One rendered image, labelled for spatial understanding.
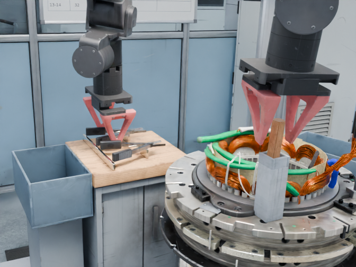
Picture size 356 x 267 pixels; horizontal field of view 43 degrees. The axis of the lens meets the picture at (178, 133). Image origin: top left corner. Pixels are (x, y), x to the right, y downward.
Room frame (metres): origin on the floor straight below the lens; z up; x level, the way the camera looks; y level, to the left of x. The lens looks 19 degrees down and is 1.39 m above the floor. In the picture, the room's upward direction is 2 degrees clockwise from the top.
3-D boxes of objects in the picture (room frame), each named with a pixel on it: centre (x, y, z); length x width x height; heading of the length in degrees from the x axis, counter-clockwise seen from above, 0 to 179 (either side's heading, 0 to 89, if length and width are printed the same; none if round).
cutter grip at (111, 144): (0.81, 0.13, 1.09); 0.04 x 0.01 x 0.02; 104
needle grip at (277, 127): (0.54, -0.12, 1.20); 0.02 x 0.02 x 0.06
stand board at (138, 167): (0.85, 0.10, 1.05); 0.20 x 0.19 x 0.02; 119
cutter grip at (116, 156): (0.76, 0.10, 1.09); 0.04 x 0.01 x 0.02; 134
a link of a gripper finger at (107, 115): (0.85, 0.13, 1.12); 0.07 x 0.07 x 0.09; 29
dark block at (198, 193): (0.59, -0.04, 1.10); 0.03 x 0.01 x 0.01; 27
